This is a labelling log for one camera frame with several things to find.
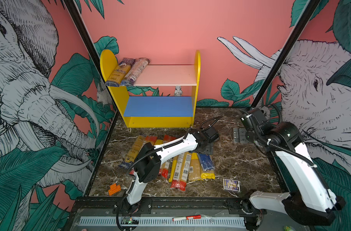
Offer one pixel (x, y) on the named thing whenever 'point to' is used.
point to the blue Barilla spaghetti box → (206, 161)
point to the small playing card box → (231, 185)
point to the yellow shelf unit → (142, 111)
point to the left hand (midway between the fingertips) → (205, 148)
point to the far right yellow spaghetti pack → (206, 175)
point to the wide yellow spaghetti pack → (194, 173)
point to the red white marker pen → (194, 217)
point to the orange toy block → (114, 188)
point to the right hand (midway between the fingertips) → (242, 130)
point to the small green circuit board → (129, 220)
